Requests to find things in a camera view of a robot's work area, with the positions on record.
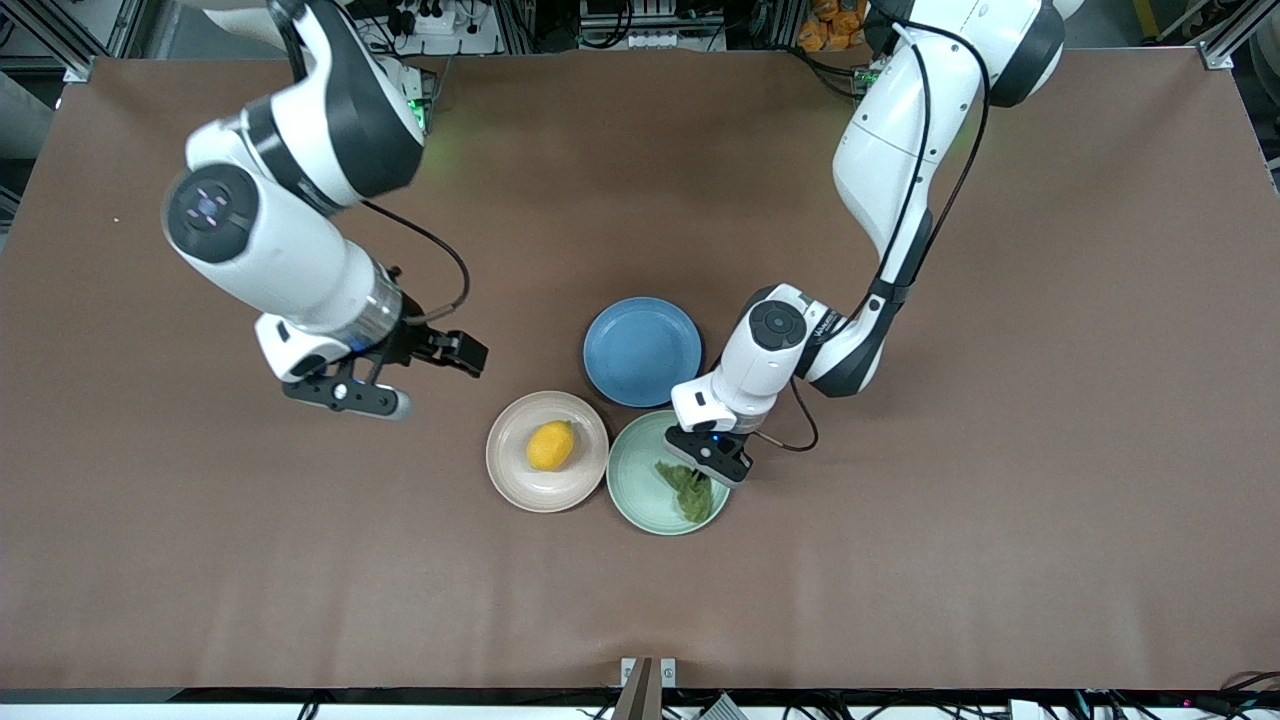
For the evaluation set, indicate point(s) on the light green plate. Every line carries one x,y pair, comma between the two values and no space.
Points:
640,495

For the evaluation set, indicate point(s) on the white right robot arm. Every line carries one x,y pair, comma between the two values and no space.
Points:
290,250

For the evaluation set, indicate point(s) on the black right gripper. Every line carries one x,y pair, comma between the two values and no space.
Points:
417,343

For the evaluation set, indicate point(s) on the orange packaged snacks pile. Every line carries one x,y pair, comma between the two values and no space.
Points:
830,25

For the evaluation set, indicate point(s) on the beige plate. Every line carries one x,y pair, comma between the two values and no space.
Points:
520,480

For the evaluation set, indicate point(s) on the metal post bracket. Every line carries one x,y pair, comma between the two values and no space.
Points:
645,685

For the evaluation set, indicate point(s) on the white power strip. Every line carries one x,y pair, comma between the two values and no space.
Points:
455,30

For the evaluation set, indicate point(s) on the blue plate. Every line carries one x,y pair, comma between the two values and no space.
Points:
635,350

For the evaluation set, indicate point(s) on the aluminium frame profile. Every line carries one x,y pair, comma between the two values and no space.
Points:
75,45
1215,45

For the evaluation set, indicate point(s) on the yellow lemon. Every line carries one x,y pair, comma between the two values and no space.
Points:
551,446

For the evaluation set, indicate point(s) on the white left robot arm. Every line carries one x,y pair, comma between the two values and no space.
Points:
890,150

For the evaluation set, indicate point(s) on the green lettuce leaf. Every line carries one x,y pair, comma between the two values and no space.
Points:
692,495

